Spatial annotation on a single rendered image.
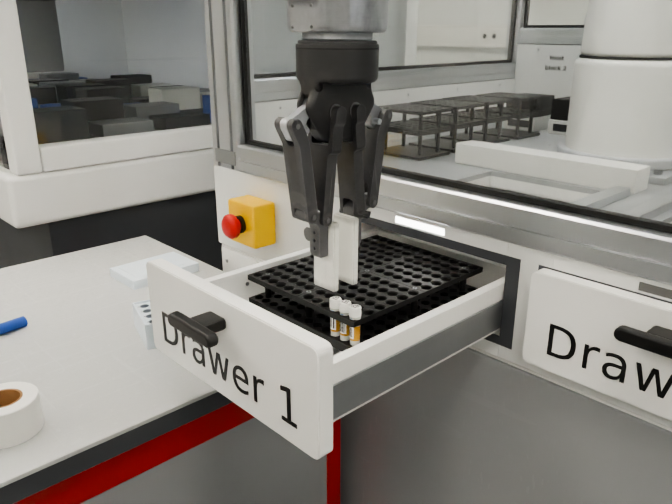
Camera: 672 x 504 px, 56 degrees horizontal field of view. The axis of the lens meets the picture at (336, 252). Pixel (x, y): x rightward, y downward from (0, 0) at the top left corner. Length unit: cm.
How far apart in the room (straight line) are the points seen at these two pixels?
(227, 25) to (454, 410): 68
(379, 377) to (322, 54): 30
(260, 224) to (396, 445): 40
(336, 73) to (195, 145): 98
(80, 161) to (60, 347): 55
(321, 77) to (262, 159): 48
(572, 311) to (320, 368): 29
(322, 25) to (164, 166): 97
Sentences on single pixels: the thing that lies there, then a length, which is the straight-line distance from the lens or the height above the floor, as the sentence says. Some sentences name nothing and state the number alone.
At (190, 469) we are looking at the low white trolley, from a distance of 85.
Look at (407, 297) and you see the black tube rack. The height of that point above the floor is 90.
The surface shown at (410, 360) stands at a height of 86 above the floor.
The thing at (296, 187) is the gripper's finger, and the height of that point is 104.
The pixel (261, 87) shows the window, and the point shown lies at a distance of 104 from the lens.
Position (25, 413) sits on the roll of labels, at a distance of 76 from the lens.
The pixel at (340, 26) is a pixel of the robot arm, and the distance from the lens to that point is 55.
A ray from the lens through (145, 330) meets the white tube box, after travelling 89.
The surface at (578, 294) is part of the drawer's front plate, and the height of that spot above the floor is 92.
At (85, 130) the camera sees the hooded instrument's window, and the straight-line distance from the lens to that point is 142.
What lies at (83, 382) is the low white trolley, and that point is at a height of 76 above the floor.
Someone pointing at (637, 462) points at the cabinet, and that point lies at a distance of 76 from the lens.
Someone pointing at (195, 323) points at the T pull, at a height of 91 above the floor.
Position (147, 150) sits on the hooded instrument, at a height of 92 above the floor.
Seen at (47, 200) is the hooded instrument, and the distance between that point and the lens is 139.
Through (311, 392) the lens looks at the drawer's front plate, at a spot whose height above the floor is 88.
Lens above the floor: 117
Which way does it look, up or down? 19 degrees down
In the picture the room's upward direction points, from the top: straight up
